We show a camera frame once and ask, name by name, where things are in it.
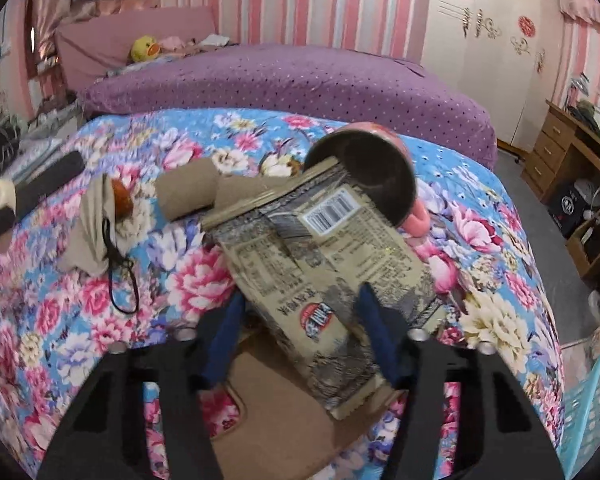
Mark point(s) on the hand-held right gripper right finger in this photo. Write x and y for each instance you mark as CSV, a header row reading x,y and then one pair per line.
x,y
375,325

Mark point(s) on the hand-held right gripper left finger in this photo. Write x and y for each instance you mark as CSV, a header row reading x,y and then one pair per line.
x,y
225,340

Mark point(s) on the grey beige snack packet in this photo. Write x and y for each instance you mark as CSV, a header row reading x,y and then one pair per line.
x,y
320,270

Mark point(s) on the orange wrapper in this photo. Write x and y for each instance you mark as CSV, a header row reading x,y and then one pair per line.
x,y
122,200

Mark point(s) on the turquoise plastic basket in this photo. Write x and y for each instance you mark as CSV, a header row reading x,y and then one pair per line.
x,y
587,410

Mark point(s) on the black smartphone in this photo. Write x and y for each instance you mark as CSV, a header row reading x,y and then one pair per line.
x,y
45,177

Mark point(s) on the blue white patterned cushion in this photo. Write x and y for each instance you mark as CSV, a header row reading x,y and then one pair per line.
x,y
35,152

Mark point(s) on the brown phone case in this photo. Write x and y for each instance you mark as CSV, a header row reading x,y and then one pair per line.
x,y
280,425

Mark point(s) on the blue floral blanket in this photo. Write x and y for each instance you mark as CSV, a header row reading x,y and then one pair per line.
x,y
55,310

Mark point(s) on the pink mug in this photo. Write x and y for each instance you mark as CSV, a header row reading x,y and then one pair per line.
x,y
370,180

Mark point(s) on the pink covered headboard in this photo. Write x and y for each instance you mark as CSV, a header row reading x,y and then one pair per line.
x,y
105,35

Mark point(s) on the pink satin curtain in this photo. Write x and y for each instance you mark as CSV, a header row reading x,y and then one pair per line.
x,y
50,5

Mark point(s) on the black paper bag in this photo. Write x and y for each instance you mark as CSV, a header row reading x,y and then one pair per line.
x,y
572,207

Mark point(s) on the yellow duck plush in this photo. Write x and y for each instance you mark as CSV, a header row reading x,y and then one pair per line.
x,y
146,50

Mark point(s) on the open cardboard box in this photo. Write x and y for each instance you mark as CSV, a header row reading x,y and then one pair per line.
x,y
597,242

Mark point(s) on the bed with purple dotted spread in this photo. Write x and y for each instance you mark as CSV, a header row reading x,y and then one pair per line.
x,y
290,90

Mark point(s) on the small white fan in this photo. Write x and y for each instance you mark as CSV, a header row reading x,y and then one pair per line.
x,y
592,195

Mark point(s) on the wooden desk with drawers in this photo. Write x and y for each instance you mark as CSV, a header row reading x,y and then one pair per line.
x,y
555,145

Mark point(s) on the pink plush toy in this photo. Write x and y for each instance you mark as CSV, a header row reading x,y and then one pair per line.
x,y
172,42

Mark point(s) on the folded light clothes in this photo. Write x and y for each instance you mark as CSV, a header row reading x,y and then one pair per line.
x,y
212,41

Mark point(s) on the white wardrobe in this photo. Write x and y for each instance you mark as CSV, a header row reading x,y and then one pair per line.
x,y
495,60

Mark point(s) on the dark clothes heap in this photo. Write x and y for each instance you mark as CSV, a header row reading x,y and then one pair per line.
x,y
585,110

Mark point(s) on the desk lamp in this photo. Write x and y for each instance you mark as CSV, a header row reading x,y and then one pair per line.
x,y
577,85

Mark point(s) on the red round wardrobe sticker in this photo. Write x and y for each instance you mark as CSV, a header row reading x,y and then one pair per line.
x,y
527,25

